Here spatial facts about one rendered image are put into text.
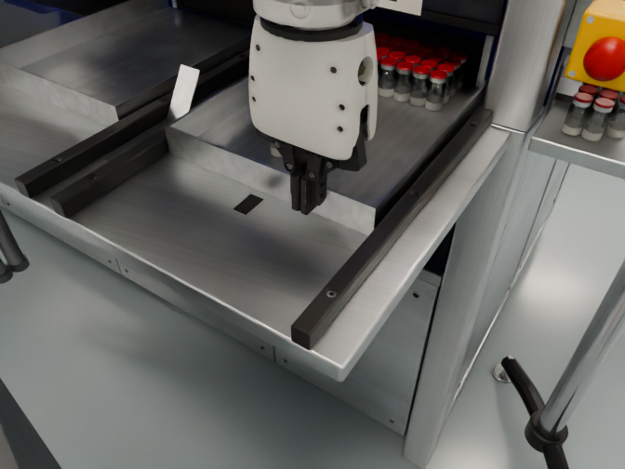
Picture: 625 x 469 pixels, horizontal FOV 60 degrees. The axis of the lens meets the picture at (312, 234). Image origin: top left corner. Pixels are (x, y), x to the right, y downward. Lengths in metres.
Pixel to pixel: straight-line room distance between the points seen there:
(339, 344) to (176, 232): 0.20
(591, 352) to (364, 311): 0.70
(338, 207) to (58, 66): 0.52
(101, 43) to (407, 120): 0.50
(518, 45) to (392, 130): 0.16
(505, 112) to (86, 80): 0.55
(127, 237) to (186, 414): 0.95
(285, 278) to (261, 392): 0.99
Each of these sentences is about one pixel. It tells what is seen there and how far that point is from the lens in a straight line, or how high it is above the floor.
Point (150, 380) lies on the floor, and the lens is 1.52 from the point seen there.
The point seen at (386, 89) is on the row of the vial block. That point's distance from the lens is 0.73.
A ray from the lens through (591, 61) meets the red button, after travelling 0.61.
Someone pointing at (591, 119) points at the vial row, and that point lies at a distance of 0.71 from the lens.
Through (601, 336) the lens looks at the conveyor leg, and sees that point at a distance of 1.06.
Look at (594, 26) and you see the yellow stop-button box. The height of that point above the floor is 1.02.
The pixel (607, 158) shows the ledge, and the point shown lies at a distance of 0.69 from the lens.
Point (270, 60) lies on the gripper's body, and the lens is 0.43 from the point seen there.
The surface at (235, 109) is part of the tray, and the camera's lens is 0.70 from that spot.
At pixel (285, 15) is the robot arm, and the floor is 1.09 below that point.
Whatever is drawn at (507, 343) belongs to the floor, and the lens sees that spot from 1.61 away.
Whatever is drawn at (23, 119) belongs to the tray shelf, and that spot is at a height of 0.88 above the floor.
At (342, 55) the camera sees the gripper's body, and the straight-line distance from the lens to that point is 0.39.
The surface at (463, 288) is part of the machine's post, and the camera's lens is 0.87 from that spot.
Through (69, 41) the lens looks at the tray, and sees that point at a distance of 0.95.
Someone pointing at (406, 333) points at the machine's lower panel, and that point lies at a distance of 1.01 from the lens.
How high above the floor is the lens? 1.22
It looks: 42 degrees down
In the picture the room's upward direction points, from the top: straight up
